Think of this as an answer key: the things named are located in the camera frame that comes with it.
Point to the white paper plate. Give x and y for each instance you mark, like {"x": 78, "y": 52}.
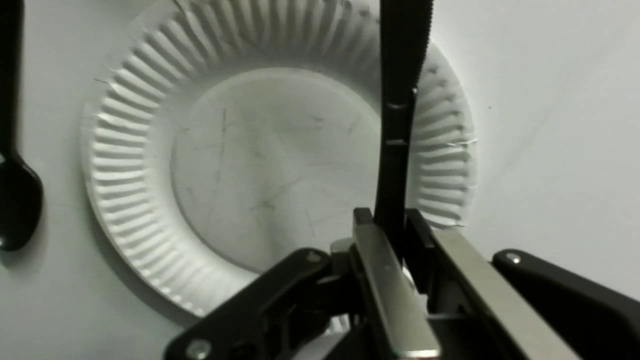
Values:
{"x": 266, "y": 166}

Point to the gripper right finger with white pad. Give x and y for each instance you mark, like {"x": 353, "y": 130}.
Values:
{"x": 480, "y": 300}

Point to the gripper left finger with green pad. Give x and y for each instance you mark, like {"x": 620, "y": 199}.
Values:
{"x": 390, "y": 300}

